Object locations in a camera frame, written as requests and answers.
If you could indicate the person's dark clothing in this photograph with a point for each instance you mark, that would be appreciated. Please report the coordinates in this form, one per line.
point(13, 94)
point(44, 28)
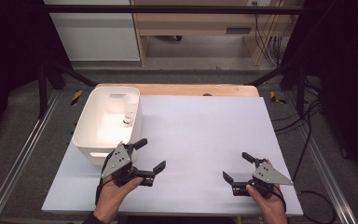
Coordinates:
point(180, 220)

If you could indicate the white cabinet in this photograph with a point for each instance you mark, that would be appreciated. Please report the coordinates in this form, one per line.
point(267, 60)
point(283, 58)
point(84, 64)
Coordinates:
point(96, 37)

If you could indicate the wooden table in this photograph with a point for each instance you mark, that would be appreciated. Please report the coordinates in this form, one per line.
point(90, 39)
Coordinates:
point(183, 89)

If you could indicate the light wooden desk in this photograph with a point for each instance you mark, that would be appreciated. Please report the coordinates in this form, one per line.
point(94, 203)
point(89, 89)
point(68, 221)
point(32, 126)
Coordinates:
point(199, 21)

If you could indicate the aluminium floor rail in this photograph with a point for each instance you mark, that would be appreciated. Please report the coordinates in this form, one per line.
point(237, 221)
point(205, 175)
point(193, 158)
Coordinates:
point(18, 158)
point(326, 174)

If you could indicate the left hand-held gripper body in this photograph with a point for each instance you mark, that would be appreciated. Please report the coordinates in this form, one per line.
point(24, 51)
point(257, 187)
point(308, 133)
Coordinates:
point(118, 160)

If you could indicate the person's left hand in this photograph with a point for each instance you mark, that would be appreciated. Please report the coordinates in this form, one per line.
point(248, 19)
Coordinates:
point(112, 199)

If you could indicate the yellow black floor tape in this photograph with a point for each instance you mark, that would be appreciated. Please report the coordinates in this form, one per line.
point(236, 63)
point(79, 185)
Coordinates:
point(273, 97)
point(76, 97)

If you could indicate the black curtain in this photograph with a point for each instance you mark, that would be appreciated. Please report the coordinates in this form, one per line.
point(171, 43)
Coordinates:
point(348, 77)
point(9, 62)

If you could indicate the black metal stand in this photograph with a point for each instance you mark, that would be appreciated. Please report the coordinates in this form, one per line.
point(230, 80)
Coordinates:
point(300, 90)
point(43, 90)

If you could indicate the person's right hand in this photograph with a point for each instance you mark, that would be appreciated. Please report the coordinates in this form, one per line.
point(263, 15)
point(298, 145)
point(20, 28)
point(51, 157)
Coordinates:
point(270, 208)

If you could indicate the white table sheet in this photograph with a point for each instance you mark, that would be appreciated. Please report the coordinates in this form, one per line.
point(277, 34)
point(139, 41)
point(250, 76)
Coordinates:
point(217, 124)

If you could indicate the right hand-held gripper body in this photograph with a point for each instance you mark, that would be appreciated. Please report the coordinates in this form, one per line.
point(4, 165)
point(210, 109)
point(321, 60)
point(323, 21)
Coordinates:
point(272, 174)

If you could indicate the white plastic bin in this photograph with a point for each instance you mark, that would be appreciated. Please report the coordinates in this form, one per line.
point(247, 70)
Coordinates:
point(105, 130)

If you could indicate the black horizontal frame bar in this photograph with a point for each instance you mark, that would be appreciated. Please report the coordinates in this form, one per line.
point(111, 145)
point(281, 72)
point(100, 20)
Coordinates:
point(167, 9)

